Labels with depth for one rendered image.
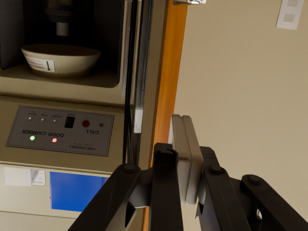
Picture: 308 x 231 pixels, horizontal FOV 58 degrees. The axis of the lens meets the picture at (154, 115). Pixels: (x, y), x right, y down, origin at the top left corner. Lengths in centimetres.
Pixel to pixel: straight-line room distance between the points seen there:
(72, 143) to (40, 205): 25
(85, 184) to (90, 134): 10
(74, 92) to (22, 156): 16
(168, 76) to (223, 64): 56
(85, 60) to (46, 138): 19
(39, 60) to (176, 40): 30
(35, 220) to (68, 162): 28
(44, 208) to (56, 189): 19
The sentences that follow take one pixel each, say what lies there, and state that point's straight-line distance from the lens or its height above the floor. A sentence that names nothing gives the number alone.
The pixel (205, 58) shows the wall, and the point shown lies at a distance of 101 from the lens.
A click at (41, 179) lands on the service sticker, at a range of 72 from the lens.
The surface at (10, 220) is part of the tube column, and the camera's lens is 82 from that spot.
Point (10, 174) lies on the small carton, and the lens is 63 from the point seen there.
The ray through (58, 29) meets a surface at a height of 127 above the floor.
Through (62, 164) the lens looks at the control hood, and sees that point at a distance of 54.
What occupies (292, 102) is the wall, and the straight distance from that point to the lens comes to 114.
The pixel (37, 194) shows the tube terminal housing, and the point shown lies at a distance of 74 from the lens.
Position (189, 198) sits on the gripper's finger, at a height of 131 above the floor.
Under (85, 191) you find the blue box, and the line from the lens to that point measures 57.
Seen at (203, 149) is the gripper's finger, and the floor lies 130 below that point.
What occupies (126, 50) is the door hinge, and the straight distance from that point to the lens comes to 56.
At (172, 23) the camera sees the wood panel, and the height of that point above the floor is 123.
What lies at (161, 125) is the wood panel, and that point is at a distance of 50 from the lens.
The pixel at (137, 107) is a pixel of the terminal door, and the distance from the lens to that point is 25.
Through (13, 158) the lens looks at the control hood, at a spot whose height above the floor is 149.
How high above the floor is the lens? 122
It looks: 20 degrees up
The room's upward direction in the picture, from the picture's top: 174 degrees counter-clockwise
